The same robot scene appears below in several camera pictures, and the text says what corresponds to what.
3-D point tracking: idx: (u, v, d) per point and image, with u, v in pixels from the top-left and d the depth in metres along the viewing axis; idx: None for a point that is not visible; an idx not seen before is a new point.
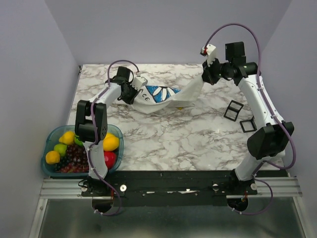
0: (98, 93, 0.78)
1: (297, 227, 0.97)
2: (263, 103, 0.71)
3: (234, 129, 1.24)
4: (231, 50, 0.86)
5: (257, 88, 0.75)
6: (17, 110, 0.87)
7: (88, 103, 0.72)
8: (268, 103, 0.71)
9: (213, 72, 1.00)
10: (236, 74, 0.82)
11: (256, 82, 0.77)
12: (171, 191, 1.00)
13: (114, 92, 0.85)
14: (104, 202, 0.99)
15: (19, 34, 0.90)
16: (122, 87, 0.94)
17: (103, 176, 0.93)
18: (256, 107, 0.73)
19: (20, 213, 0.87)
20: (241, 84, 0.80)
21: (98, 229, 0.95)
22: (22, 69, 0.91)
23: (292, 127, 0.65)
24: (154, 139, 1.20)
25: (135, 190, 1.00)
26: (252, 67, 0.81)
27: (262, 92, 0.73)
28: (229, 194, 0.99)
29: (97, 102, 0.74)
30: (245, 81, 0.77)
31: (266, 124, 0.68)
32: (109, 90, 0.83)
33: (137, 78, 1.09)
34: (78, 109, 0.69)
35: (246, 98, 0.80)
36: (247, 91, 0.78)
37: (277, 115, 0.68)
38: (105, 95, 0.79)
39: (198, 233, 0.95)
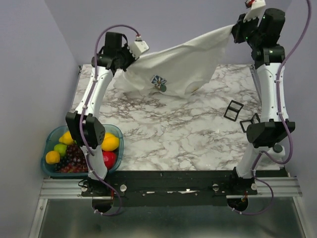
0: (84, 98, 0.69)
1: (297, 227, 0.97)
2: (273, 99, 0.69)
3: (234, 129, 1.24)
4: (267, 23, 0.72)
5: (275, 79, 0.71)
6: (16, 110, 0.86)
7: (78, 115, 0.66)
8: (279, 99, 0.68)
9: (243, 31, 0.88)
10: (258, 56, 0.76)
11: (276, 72, 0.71)
12: (171, 191, 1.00)
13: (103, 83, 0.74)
14: (104, 201, 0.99)
15: (18, 34, 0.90)
16: (114, 64, 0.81)
17: (103, 177, 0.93)
18: (266, 101, 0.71)
19: (20, 213, 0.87)
20: (259, 70, 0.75)
21: (98, 229, 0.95)
22: (22, 69, 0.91)
23: (293, 127, 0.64)
24: (154, 139, 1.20)
25: (135, 190, 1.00)
26: (279, 52, 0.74)
27: (278, 86, 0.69)
28: (229, 194, 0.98)
29: (86, 112, 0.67)
30: (265, 69, 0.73)
31: (269, 120, 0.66)
32: (97, 84, 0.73)
33: (137, 44, 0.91)
34: (68, 124, 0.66)
35: (261, 85, 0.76)
36: (263, 78, 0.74)
37: (283, 113, 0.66)
38: (93, 97, 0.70)
39: (198, 233, 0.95)
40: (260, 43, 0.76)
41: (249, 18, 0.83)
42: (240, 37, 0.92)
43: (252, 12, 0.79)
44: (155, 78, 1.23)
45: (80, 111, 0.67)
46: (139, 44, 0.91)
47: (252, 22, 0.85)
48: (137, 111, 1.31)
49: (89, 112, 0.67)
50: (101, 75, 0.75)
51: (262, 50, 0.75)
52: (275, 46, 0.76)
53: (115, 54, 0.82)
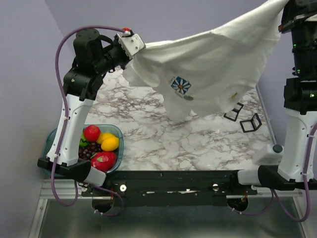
0: (56, 144, 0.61)
1: (297, 227, 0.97)
2: (300, 157, 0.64)
3: (234, 129, 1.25)
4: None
5: (308, 132, 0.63)
6: (17, 109, 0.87)
7: (50, 163, 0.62)
8: (307, 159, 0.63)
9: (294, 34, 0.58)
10: (294, 94, 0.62)
11: (311, 125, 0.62)
12: (171, 191, 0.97)
13: (78, 120, 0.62)
14: (104, 201, 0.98)
15: (19, 33, 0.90)
16: (93, 87, 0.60)
17: (101, 184, 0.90)
18: (290, 154, 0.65)
19: (20, 213, 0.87)
20: (292, 114, 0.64)
21: (98, 229, 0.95)
22: (22, 68, 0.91)
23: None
24: (155, 139, 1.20)
25: (135, 190, 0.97)
26: None
27: (310, 142, 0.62)
28: (229, 194, 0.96)
29: (58, 160, 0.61)
30: (298, 119, 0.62)
31: (291, 179, 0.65)
32: (69, 125, 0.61)
33: (128, 46, 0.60)
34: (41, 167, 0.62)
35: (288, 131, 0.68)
36: (295, 125, 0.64)
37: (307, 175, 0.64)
38: (66, 141, 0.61)
39: (198, 233, 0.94)
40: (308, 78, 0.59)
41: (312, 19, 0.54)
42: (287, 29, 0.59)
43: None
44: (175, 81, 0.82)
45: (52, 159, 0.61)
46: (132, 47, 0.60)
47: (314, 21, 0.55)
48: (137, 111, 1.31)
49: (62, 162, 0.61)
50: (74, 110, 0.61)
51: (300, 90, 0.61)
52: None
53: (92, 73, 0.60)
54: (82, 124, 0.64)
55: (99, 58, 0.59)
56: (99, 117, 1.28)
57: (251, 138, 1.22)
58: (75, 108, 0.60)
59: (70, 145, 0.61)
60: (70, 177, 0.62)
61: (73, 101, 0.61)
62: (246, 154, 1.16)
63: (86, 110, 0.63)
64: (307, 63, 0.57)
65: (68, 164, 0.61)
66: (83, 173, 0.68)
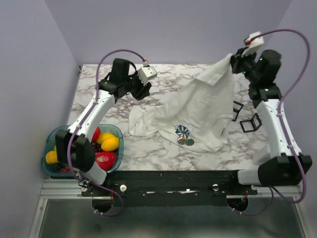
0: (80, 118, 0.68)
1: (297, 227, 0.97)
2: (280, 133, 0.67)
3: (234, 129, 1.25)
4: (264, 64, 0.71)
5: (277, 113, 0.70)
6: (16, 110, 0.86)
7: (69, 134, 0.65)
8: (286, 132, 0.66)
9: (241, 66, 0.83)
10: (254, 96, 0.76)
11: (276, 107, 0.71)
12: (171, 191, 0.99)
13: (103, 106, 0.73)
14: (104, 201, 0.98)
15: (18, 34, 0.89)
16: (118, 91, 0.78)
17: (101, 182, 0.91)
18: (273, 137, 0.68)
19: (21, 213, 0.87)
20: (259, 107, 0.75)
21: (99, 229, 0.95)
22: (21, 69, 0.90)
23: (310, 162, 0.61)
24: (155, 139, 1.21)
25: (135, 190, 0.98)
26: (273, 91, 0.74)
27: (281, 119, 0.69)
28: (229, 194, 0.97)
29: (79, 132, 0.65)
30: (264, 105, 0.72)
31: (281, 153, 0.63)
32: (96, 107, 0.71)
33: (143, 69, 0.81)
34: (57, 142, 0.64)
35: (263, 123, 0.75)
36: (264, 113, 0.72)
37: (293, 147, 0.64)
38: (89, 118, 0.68)
39: (198, 233, 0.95)
40: (258, 81, 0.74)
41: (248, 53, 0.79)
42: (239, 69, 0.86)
43: (252, 48, 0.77)
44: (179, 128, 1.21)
45: (73, 130, 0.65)
46: (145, 71, 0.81)
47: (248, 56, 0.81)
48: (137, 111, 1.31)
49: (81, 133, 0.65)
50: (102, 98, 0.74)
51: (258, 90, 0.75)
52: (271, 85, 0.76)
53: (120, 83, 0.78)
54: (102, 114, 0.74)
55: (125, 76, 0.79)
56: None
57: (251, 138, 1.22)
58: (103, 97, 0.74)
59: (91, 122, 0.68)
60: (83, 151, 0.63)
61: (102, 92, 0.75)
62: (246, 154, 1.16)
63: (109, 104, 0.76)
64: (256, 75, 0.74)
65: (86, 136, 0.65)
66: (89, 162, 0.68)
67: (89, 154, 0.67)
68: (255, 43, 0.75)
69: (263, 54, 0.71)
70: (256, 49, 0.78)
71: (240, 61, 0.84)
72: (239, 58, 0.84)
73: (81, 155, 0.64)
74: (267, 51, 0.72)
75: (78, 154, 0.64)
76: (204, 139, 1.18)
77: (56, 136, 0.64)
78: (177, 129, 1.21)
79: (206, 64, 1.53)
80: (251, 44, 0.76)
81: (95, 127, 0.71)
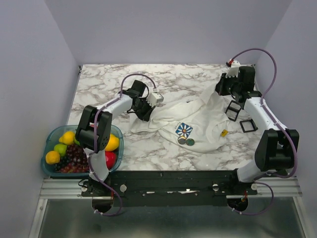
0: (107, 102, 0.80)
1: (297, 227, 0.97)
2: (265, 116, 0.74)
3: (234, 129, 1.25)
4: (241, 75, 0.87)
5: (260, 103, 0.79)
6: (16, 110, 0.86)
7: (95, 110, 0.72)
8: (270, 115, 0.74)
9: (227, 85, 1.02)
10: (240, 99, 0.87)
11: (259, 101, 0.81)
12: (171, 191, 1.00)
13: (124, 103, 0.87)
14: (103, 202, 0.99)
15: (18, 35, 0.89)
16: (134, 100, 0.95)
17: (103, 179, 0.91)
18: (261, 122, 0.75)
19: (21, 213, 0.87)
20: (246, 106, 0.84)
21: (98, 229, 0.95)
22: (21, 70, 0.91)
23: (297, 136, 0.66)
24: (155, 139, 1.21)
25: (135, 190, 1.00)
26: (255, 93, 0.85)
27: (265, 108, 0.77)
28: (229, 194, 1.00)
29: (104, 110, 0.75)
30: (249, 101, 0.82)
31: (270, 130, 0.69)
32: (120, 100, 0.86)
33: (153, 93, 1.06)
34: (83, 114, 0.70)
35: (251, 116, 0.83)
36: (250, 109, 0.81)
37: (281, 123, 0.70)
38: (113, 105, 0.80)
39: (198, 233, 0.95)
40: (241, 88, 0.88)
41: (230, 75, 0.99)
42: (224, 90, 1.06)
43: (233, 69, 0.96)
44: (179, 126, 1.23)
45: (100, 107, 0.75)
46: (155, 95, 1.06)
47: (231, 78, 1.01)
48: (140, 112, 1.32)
49: (106, 111, 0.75)
50: (124, 98, 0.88)
51: (242, 94, 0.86)
52: (254, 91, 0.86)
53: (137, 93, 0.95)
54: (121, 110, 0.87)
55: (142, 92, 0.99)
56: None
57: (251, 138, 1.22)
58: (126, 97, 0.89)
59: (114, 109, 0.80)
60: (106, 126, 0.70)
61: (125, 95, 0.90)
62: (246, 154, 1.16)
63: (127, 104, 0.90)
64: (238, 86, 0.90)
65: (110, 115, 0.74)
66: (103, 142, 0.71)
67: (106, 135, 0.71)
68: (234, 65, 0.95)
69: (240, 66, 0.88)
70: (237, 68, 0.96)
71: (226, 80, 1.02)
72: (225, 77, 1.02)
73: (102, 130, 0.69)
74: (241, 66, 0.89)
75: (100, 127, 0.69)
76: (204, 139, 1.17)
77: (84, 108, 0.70)
78: (177, 128, 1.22)
79: (205, 64, 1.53)
80: (233, 65, 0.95)
81: (114, 116, 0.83)
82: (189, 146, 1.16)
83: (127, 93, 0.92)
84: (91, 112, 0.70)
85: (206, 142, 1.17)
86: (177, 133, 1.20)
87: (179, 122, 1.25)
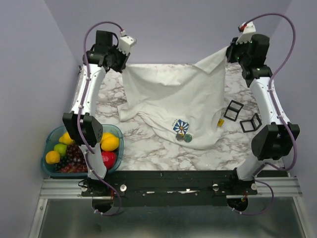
0: (79, 98, 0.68)
1: (297, 227, 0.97)
2: (271, 104, 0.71)
3: (234, 129, 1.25)
4: (253, 46, 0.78)
5: (267, 89, 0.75)
6: (17, 110, 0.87)
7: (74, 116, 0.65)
8: (276, 104, 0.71)
9: (236, 52, 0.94)
10: (247, 75, 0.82)
11: (267, 84, 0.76)
12: (171, 190, 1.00)
13: (95, 83, 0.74)
14: (104, 202, 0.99)
15: (18, 34, 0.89)
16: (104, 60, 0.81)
17: (102, 176, 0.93)
18: (264, 109, 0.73)
19: (21, 213, 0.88)
20: (253, 85, 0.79)
21: (98, 229, 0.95)
22: (21, 70, 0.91)
23: (298, 131, 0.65)
24: (155, 139, 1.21)
25: (135, 190, 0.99)
26: (265, 71, 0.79)
27: (271, 94, 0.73)
28: (229, 194, 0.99)
29: (82, 113, 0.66)
30: (256, 82, 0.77)
31: (271, 122, 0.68)
32: (90, 84, 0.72)
33: (123, 39, 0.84)
34: (66, 124, 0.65)
35: (255, 98, 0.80)
36: (257, 91, 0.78)
37: (283, 116, 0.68)
38: (87, 97, 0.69)
39: (198, 233, 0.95)
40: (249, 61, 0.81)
41: (241, 40, 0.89)
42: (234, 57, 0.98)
43: (244, 36, 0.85)
44: (176, 124, 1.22)
45: (77, 110, 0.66)
46: (125, 40, 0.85)
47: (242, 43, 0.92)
48: None
49: (85, 112, 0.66)
50: (94, 73, 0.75)
51: (251, 69, 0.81)
52: (262, 64, 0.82)
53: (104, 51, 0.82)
54: (98, 88, 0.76)
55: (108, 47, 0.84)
56: (99, 117, 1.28)
57: (251, 138, 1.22)
58: (95, 71, 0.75)
59: (91, 99, 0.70)
60: (93, 128, 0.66)
61: (91, 66, 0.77)
62: (246, 154, 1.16)
63: (101, 77, 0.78)
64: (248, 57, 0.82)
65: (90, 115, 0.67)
66: (98, 135, 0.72)
67: (98, 128, 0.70)
68: (247, 30, 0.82)
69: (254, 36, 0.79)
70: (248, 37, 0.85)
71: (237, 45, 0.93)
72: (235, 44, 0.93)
73: (91, 132, 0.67)
74: (255, 35, 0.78)
75: (88, 130, 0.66)
76: (201, 132, 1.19)
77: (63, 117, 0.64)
78: (174, 126, 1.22)
79: None
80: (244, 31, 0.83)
81: (94, 105, 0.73)
82: (186, 142, 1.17)
83: (92, 59, 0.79)
84: (72, 119, 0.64)
85: (202, 136, 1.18)
86: (175, 131, 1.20)
87: (176, 119, 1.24)
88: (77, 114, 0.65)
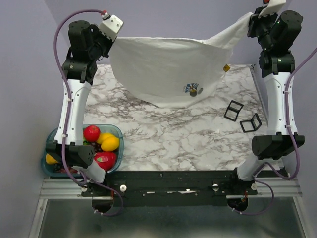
0: (62, 125, 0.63)
1: (298, 228, 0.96)
2: (282, 110, 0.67)
3: (234, 129, 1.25)
4: (281, 29, 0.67)
5: (284, 89, 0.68)
6: (16, 109, 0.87)
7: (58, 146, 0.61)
8: (287, 111, 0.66)
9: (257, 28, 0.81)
10: (265, 64, 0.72)
11: (285, 83, 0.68)
12: (171, 191, 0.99)
13: (79, 103, 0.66)
14: (104, 201, 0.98)
15: (18, 33, 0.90)
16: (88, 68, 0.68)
17: (102, 181, 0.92)
18: (273, 114, 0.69)
19: (21, 213, 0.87)
20: (268, 79, 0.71)
21: (98, 229, 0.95)
22: (21, 69, 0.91)
23: (302, 142, 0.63)
24: (155, 139, 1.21)
25: (135, 190, 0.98)
26: (287, 60, 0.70)
27: (286, 97, 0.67)
28: (230, 194, 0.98)
29: (67, 141, 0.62)
30: (273, 78, 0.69)
31: (277, 132, 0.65)
32: (74, 107, 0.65)
33: (108, 26, 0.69)
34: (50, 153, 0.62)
35: (268, 94, 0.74)
36: (271, 88, 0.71)
37: (291, 126, 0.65)
38: (71, 123, 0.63)
39: (198, 233, 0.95)
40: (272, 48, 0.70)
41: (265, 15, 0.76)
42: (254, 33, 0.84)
43: (269, 9, 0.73)
44: (186, 86, 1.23)
45: (60, 140, 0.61)
46: (111, 27, 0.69)
47: (266, 18, 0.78)
48: (137, 111, 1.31)
49: (71, 142, 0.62)
50: (76, 92, 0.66)
51: (271, 58, 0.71)
52: (285, 53, 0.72)
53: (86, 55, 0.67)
54: (82, 106, 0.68)
55: (90, 45, 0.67)
56: (99, 117, 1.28)
57: (251, 138, 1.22)
58: (77, 89, 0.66)
59: (76, 124, 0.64)
60: (80, 156, 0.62)
61: (73, 82, 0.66)
62: (246, 154, 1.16)
63: (85, 93, 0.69)
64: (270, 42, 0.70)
65: (76, 144, 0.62)
66: (88, 158, 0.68)
67: (87, 151, 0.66)
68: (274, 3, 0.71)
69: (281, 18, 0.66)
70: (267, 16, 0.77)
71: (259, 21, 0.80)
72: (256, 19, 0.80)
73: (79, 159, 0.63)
74: (287, 14, 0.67)
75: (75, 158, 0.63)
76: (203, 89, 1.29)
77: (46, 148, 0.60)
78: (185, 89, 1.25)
79: None
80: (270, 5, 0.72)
81: (80, 126, 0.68)
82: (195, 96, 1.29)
83: (74, 72, 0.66)
84: (55, 148, 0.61)
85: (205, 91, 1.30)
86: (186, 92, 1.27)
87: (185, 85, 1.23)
88: (61, 144, 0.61)
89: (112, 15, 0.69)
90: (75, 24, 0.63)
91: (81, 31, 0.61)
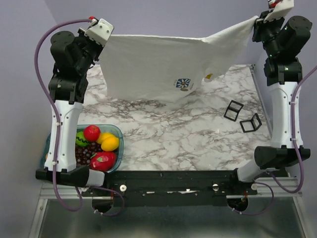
0: (52, 151, 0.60)
1: (298, 228, 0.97)
2: (287, 123, 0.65)
3: (234, 129, 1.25)
4: (289, 37, 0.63)
5: (290, 100, 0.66)
6: (16, 108, 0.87)
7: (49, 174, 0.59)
8: (292, 123, 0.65)
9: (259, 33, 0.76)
10: (271, 74, 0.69)
11: (291, 92, 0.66)
12: (171, 191, 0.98)
13: (69, 126, 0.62)
14: (104, 201, 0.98)
15: (18, 33, 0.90)
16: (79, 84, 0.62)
17: (101, 183, 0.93)
18: (279, 125, 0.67)
19: (21, 213, 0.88)
20: (274, 89, 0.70)
21: (98, 229, 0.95)
22: (22, 68, 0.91)
23: (308, 155, 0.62)
24: (155, 139, 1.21)
25: (135, 190, 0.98)
26: (294, 70, 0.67)
27: (292, 108, 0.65)
28: (230, 194, 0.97)
29: (58, 168, 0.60)
30: (279, 89, 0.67)
31: (282, 145, 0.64)
32: (63, 132, 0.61)
33: (97, 33, 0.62)
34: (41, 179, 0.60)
35: (274, 104, 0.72)
36: (277, 98, 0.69)
37: (296, 140, 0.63)
38: (62, 149, 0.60)
39: (198, 233, 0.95)
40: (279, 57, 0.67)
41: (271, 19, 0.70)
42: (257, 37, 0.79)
43: (275, 15, 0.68)
44: (178, 81, 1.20)
45: (51, 167, 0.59)
46: (100, 33, 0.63)
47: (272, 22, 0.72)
48: (137, 111, 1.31)
49: (62, 168, 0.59)
50: (65, 114, 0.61)
51: (277, 67, 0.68)
52: (291, 62, 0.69)
53: (76, 71, 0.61)
54: (74, 127, 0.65)
55: (78, 58, 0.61)
56: (99, 117, 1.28)
57: (251, 138, 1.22)
58: (66, 112, 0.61)
59: (66, 149, 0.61)
60: (73, 181, 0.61)
61: (61, 103, 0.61)
62: (246, 154, 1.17)
63: (76, 114, 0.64)
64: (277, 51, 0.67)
65: (67, 171, 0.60)
66: (82, 179, 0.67)
67: (80, 174, 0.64)
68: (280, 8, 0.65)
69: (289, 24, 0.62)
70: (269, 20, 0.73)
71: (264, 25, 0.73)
72: (261, 23, 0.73)
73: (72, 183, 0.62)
74: (294, 19, 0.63)
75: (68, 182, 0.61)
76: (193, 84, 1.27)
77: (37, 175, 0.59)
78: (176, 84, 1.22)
79: None
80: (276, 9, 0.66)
81: (73, 148, 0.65)
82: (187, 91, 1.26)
83: (63, 90, 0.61)
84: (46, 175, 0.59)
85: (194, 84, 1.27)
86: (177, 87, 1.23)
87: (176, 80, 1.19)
88: (52, 171, 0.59)
89: (99, 21, 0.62)
90: (58, 37, 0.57)
91: (66, 47, 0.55)
